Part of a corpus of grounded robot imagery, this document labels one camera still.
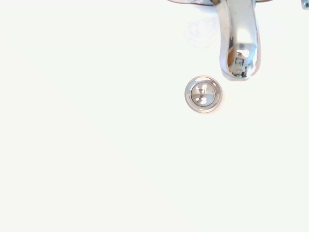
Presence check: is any chrome sink drain stopper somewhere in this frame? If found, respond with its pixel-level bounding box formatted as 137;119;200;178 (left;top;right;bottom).
184;75;223;114

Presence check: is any white ceramic sink basin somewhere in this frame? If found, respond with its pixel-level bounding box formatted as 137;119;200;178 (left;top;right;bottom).
0;0;309;232

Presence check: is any chrome faucet spout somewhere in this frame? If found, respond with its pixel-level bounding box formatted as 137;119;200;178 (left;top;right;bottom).
166;0;271;82

